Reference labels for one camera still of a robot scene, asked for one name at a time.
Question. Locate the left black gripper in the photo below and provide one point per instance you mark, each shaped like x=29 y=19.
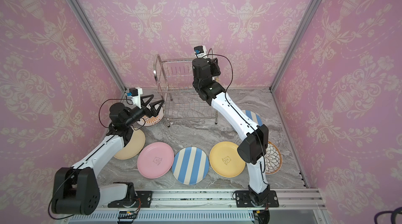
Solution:
x=145 y=104

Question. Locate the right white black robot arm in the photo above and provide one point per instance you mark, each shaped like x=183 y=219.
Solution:
x=254 y=138

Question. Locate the sunburst plate left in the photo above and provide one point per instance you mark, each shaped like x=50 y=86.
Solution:
x=147 y=122

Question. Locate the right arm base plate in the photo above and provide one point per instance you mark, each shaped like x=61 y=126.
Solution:
x=247 y=199

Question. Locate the blue striped plate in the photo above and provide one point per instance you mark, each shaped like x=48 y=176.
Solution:
x=190 y=165
x=254 y=117

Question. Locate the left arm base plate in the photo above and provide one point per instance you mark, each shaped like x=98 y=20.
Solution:
x=142 y=199

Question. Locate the blue striped plate front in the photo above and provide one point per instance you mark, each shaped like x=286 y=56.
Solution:
x=190 y=165

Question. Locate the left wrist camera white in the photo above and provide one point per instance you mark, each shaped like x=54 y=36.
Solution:
x=134 y=94

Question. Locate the cream plate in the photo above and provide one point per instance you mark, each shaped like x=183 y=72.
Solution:
x=134 y=146

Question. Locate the yellow bear plate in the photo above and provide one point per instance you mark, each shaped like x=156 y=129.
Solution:
x=225 y=160

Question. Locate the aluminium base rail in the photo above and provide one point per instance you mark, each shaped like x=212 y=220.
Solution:
x=214 y=206

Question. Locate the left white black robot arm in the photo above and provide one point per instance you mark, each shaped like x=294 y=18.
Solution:
x=76 y=190

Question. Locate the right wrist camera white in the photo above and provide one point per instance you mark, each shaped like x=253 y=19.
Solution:
x=200 y=51

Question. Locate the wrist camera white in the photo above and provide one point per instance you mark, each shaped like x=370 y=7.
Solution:
x=134 y=94
x=200 y=51

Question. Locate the blue striped plate back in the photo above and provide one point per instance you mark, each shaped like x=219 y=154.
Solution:
x=254 y=117

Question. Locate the steel two-tier dish rack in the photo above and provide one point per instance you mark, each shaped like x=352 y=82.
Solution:
x=174 y=81

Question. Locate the pink plate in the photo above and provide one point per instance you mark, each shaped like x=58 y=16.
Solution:
x=155 y=160

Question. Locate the scale pattern plate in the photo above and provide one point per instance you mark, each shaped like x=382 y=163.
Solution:
x=273 y=159

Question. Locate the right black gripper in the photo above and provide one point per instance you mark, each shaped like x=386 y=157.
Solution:
x=216 y=67

